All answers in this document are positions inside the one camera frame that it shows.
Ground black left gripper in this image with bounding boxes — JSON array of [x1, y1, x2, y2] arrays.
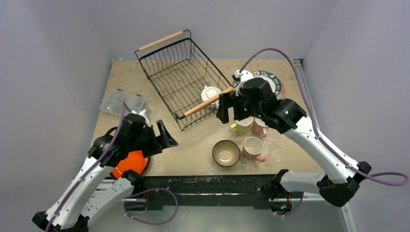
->
[[129, 119, 177, 157]]

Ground yellow-green mug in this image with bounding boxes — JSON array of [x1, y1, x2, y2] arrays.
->
[[229, 117, 253, 133]]

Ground white cup with handle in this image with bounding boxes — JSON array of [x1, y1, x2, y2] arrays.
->
[[201, 86, 221, 109]]

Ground light pink mug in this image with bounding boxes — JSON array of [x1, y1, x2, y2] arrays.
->
[[251, 117, 269, 138]]

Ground dark blue beige bowl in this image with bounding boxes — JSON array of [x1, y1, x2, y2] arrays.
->
[[212, 140, 241, 167]]

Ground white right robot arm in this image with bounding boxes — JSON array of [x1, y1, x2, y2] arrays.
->
[[217, 78, 371, 207]]

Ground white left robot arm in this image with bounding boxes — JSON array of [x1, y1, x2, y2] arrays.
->
[[32, 113, 178, 232]]

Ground dark red clear plate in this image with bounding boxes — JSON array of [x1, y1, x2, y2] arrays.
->
[[141, 157, 151, 174]]

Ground orange plate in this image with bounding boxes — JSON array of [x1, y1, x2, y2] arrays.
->
[[110, 151, 146, 179]]

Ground dusty pink mug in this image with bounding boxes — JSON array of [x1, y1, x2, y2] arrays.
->
[[242, 137, 266, 162]]

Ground green rimmed white plate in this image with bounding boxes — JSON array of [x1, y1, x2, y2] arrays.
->
[[251, 70, 276, 93]]

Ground clear plastic screw box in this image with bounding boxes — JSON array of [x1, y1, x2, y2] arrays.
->
[[99, 88, 146, 116]]

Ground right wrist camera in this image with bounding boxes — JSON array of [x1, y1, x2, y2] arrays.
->
[[232, 70, 254, 96]]

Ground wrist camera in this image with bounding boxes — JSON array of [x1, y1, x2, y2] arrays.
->
[[137, 108, 152, 127], [232, 70, 254, 96]]

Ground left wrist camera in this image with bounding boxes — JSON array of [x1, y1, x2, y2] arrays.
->
[[137, 108, 152, 127]]

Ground black wire dish rack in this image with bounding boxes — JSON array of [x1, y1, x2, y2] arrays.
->
[[134, 29, 236, 131]]

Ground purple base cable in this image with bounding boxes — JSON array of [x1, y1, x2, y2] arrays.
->
[[123, 188, 178, 225]]

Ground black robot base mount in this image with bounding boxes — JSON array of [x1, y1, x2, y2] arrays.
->
[[123, 174, 305, 212]]

